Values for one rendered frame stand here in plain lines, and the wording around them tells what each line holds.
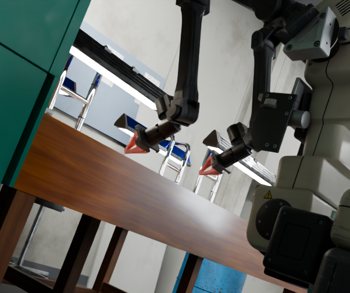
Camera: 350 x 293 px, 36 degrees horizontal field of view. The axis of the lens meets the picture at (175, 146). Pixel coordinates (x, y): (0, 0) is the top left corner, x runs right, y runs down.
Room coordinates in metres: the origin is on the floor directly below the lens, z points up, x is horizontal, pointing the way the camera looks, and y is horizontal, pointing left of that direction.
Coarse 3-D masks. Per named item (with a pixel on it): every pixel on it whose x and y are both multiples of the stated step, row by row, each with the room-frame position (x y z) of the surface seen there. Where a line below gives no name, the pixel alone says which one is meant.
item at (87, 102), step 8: (104, 48) 1.70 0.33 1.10; (72, 56) 1.81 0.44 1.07; (64, 72) 1.81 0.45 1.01; (136, 72) 1.83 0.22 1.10; (96, 80) 1.93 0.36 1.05; (56, 88) 1.81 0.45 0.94; (64, 88) 1.83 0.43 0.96; (96, 88) 1.93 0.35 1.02; (56, 96) 1.82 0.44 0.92; (72, 96) 1.87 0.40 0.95; (80, 96) 1.90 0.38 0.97; (88, 96) 1.93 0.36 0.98; (48, 104) 1.81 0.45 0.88; (88, 104) 1.93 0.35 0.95; (80, 112) 1.93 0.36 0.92; (80, 120) 1.93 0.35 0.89; (80, 128) 1.94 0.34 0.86
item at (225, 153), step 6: (228, 150) 1.83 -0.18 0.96; (216, 156) 1.84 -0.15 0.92; (222, 156) 1.84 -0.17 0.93; (228, 156) 1.83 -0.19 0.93; (234, 156) 1.83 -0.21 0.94; (216, 162) 1.82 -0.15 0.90; (222, 162) 1.85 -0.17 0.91; (228, 162) 1.84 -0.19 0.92; (234, 162) 1.84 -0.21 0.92; (222, 168) 1.85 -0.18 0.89; (228, 168) 1.89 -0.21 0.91
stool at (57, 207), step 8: (40, 200) 3.85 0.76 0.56; (40, 208) 3.99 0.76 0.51; (56, 208) 3.91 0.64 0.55; (40, 216) 4.00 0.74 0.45; (32, 232) 3.99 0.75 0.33; (24, 248) 3.99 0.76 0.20; (24, 256) 4.00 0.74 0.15; (16, 264) 4.00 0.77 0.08; (32, 272) 3.93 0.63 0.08; (40, 272) 4.13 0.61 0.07
